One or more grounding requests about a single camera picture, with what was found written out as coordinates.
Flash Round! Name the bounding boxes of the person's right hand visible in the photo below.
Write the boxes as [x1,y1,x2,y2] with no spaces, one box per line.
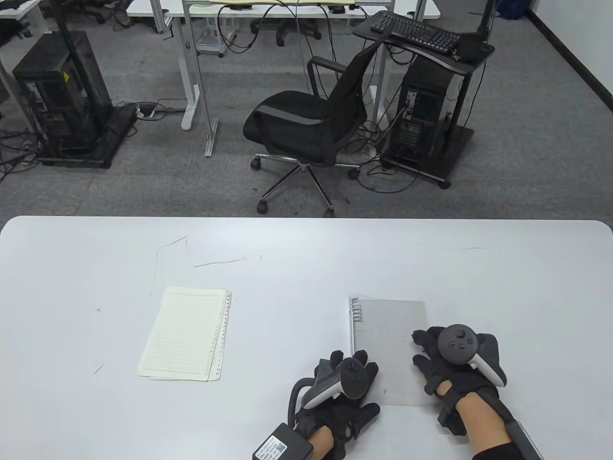
[412,326,507,437]

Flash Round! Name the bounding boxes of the person's left hand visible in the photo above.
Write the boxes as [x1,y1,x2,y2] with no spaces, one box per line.
[287,350,381,460]

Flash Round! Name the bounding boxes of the clear plastic ring binder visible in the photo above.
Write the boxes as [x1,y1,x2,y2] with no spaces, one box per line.
[348,295,428,408]

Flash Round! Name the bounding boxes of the stack of lined loose-leaf paper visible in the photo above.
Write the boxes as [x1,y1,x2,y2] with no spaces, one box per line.
[138,287,234,382]

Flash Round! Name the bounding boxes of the person's left forearm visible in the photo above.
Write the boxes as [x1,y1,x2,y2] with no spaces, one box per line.
[309,425,336,460]

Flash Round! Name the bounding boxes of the grey white left hand controller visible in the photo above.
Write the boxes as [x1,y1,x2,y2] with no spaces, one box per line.
[303,357,372,411]

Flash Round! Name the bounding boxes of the grey white hand controller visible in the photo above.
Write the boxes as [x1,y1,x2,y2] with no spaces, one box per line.
[303,357,372,411]
[438,324,507,388]

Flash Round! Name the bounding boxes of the grey white right hand controller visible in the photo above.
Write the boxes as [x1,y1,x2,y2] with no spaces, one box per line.
[438,324,507,388]

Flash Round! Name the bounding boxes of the black rolling computer cart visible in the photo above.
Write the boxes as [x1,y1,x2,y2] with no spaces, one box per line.
[353,19,496,189]

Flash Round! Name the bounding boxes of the black office chair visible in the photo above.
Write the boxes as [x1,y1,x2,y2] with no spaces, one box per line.
[243,44,388,217]

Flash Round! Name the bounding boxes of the black pouch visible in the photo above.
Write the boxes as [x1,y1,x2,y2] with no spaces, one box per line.
[452,34,485,62]

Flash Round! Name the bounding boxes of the black keyboard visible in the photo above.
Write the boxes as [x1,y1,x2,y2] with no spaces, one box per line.
[370,11,461,54]

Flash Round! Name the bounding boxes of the black chair wheel base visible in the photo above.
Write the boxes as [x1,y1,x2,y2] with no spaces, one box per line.
[250,18,323,47]

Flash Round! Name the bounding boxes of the long white desk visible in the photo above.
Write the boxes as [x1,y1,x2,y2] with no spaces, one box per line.
[125,0,441,131]

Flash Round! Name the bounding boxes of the clear plastic box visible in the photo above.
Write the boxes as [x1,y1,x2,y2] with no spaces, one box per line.
[195,16,238,57]

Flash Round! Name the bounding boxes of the black glass-sided computer tower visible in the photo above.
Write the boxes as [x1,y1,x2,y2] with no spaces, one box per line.
[12,30,114,159]

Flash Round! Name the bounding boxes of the black pole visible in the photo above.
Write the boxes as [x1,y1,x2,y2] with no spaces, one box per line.
[55,0,103,139]

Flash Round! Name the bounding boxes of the small white desk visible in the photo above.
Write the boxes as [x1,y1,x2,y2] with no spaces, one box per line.
[0,0,45,21]

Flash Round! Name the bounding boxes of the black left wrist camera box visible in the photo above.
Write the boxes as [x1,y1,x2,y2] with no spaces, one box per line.
[252,422,314,460]

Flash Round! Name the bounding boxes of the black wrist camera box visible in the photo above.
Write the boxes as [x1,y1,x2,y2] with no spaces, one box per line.
[507,419,545,460]
[252,422,314,460]

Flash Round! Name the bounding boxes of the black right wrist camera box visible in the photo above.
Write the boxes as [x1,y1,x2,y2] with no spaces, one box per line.
[507,419,545,460]

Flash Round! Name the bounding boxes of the black looped floor cables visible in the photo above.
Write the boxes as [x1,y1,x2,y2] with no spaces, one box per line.
[345,120,418,194]

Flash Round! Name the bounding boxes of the aluminium frame post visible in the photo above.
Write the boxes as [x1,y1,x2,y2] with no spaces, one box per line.
[182,0,220,158]

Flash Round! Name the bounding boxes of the black floor cable tangle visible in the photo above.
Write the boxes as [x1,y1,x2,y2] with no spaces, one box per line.
[0,127,40,185]

